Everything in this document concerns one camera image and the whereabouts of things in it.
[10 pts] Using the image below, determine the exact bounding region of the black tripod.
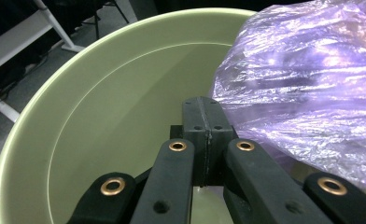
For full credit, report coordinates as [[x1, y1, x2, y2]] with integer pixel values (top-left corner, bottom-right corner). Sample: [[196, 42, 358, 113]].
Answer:
[[83, 0, 130, 40]]

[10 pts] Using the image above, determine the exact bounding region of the white metal stand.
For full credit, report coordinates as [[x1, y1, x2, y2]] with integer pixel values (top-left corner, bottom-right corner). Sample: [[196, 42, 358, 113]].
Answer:
[[0, 0, 86, 123]]

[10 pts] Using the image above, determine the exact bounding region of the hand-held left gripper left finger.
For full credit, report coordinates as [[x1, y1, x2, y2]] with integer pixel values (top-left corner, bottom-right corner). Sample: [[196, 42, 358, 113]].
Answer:
[[169, 96, 209, 188]]

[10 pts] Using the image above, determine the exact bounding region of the green plastic bucket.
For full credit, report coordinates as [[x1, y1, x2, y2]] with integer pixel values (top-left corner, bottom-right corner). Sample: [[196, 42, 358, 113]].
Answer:
[[0, 7, 366, 224]]

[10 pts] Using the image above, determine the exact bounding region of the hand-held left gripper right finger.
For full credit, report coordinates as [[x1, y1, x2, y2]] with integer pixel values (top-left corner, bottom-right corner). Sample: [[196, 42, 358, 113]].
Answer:
[[199, 96, 239, 188]]

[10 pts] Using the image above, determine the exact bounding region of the purple plastic bag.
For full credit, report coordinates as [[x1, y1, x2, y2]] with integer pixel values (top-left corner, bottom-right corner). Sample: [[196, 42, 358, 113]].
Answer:
[[208, 0, 366, 191]]

